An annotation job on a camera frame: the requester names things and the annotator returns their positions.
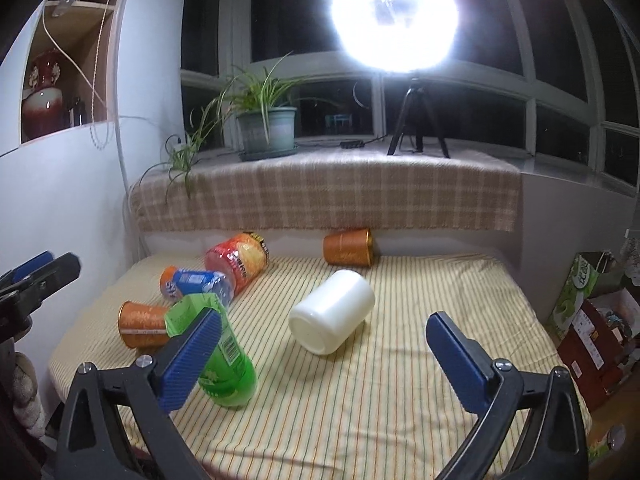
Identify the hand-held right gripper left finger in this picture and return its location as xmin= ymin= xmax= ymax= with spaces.
xmin=58 ymin=306 xmax=224 ymax=480

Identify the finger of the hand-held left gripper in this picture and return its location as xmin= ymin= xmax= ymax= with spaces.
xmin=0 ymin=253 xmax=82 ymax=331
xmin=0 ymin=251 xmax=55 ymax=292

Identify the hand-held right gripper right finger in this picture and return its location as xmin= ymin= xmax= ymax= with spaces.
xmin=425 ymin=311 xmax=590 ymax=480

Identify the white cup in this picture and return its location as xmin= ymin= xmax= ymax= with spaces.
xmin=288 ymin=269 xmax=376 ymax=356

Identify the orange paper cup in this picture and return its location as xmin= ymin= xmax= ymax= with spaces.
xmin=118 ymin=301 xmax=173 ymax=349
xmin=322 ymin=228 xmax=375 ymax=266

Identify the green plastic bottle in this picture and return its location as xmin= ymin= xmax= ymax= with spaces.
xmin=164 ymin=294 xmax=257 ymax=408

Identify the orange and blue soda bottle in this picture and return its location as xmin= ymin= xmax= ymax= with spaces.
xmin=159 ymin=266 xmax=235 ymax=306

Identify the red and yellow snack canister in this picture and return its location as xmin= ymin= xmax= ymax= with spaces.
xmin=203 ymin=231 xmax=270 ymax=297

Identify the striped yellow bed sheet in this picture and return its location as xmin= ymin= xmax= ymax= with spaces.
xmin=48 ymin=252 xmax=593 ymax=480

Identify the green and white carton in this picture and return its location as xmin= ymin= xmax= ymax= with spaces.
xmin=547 ymin=251 xmax=617 ymax=339

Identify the red cardboard box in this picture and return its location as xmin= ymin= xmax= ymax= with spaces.
xmin=556 ymin=287 xmax=640 ymax=411

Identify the red ceramic vase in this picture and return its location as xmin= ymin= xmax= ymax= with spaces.
xmin=21 ymin=49 xmax=66 ymax=143

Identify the checkered beige blanket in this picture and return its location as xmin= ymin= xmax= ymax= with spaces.
xmin=129 ymin=149 xmax=521 ymax=233

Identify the black tripod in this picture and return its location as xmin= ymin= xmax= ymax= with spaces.
xmin=386 ymin=77 xmax=451 ymax=159

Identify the potted spider plant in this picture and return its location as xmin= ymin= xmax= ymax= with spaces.
xmin=116 ymin=51 xmax=321 ymax=200

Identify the wooden wall shelf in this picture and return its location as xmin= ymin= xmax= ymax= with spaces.
xmin=20 ymin=0 xmax=132 ymax=145

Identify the white cable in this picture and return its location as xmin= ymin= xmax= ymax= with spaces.
xmin=42 ymin=0 xmax=97 ymax=123

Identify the ring light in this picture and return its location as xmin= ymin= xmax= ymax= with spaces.
xmin=327 ymin=0 xmax=460 ymax=73

